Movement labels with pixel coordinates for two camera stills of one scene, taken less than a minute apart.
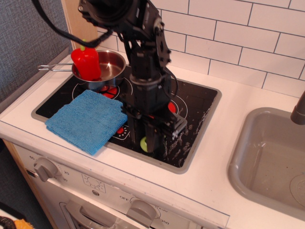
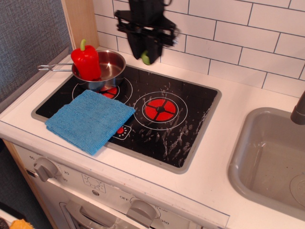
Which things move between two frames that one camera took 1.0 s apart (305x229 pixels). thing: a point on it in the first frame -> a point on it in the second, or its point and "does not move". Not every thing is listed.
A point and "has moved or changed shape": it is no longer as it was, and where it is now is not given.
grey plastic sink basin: [267, 163] does not move
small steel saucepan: [113, 64] does not move
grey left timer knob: [45, 168] does not move
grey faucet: [298, 115] does not move
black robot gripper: [149, 101] -> [147, 15]
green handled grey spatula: [181, 125] has moved or changed shape
